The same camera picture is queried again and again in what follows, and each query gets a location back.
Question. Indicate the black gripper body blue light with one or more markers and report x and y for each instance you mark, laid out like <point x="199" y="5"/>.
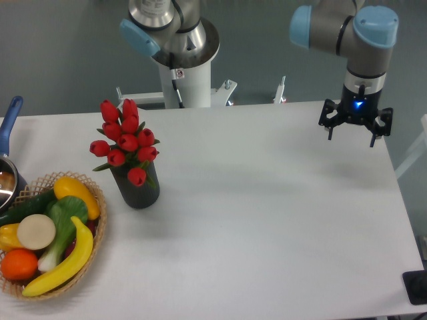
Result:
<point x="358" y="108"/>

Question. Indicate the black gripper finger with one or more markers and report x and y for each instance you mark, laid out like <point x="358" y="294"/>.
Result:
<point x="332" y="115"/>
<point x="379" y="124"/>

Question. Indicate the red tulip bouquet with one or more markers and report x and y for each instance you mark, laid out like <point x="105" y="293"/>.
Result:
<point x="128" y="143"/>

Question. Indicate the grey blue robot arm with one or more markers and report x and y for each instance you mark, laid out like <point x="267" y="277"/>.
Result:
<point x="365" y="36"/>

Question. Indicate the dark grey ribbed vase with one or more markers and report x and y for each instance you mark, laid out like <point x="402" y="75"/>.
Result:
<point x="137" y="197"/>

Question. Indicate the white clamp with red light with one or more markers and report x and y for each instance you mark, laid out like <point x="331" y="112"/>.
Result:
<point x="279" y="97"/>

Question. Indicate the black device at table edge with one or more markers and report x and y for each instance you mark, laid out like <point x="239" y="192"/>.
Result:
<point x="415" y="284"/>

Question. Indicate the green bok choy toy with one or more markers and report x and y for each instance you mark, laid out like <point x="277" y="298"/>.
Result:
<point x="60" y="212"/>

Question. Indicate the woven wicker basket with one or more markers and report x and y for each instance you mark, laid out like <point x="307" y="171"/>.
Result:
<point x="42" y="185"/>

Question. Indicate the yellow plastic banana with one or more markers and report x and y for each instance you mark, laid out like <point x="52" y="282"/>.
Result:
<point x="68" y="268"/>

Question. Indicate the dark green cucumber toy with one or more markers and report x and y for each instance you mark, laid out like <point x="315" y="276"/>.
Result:
<point x="36" y="204"/>

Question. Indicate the beige round disc toy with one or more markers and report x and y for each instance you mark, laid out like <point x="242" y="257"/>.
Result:
<point x="36" y="232"/>

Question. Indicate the yellow plastic pepper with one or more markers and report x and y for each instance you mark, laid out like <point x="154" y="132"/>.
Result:
<point x="9" y="240"/>

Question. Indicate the orange plastic fruit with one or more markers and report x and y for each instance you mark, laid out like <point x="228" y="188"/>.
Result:
<point x="19" y="265"/>

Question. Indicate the white frame at right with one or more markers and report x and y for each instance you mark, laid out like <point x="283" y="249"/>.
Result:
<point x="414" y="152"/>

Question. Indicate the white bracket with bolt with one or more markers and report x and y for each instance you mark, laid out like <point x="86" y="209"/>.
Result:
<point x="221" y="97"/>

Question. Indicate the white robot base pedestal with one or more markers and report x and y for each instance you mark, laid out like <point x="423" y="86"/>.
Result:
<point x="181" y="42"/>

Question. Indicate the blue handled saucepan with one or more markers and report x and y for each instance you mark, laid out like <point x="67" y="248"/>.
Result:
<point x="12" y="182"/>

